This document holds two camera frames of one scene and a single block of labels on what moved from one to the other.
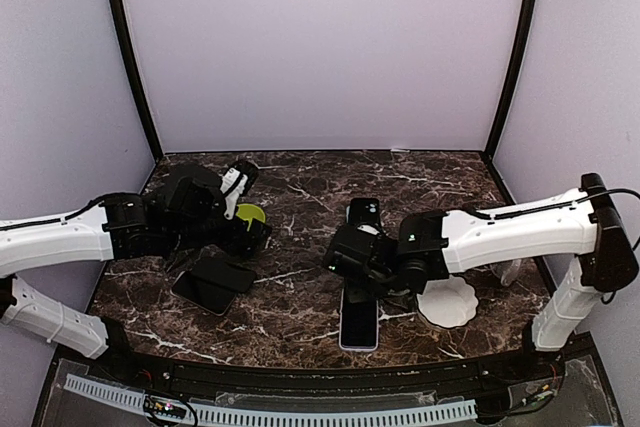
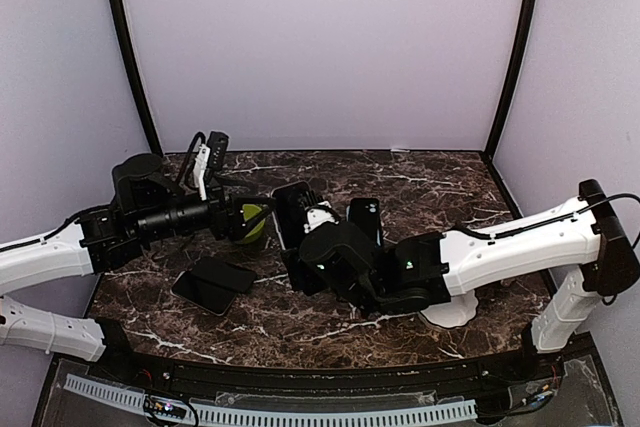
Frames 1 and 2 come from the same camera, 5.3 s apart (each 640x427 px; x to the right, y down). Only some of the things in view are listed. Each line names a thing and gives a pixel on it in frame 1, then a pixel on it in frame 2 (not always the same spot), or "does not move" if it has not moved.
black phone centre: [225, 273] does not move
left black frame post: [121, 26] does not move
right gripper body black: [381, 282] -> [308, 283]
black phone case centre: [364, 210] does not move
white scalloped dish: [448, 302] does not move
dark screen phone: [211, 298] does not move
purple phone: [358, 322] -> [289, 212]
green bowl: [248, 212] does not move
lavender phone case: [358, 329] -> [287, 203]
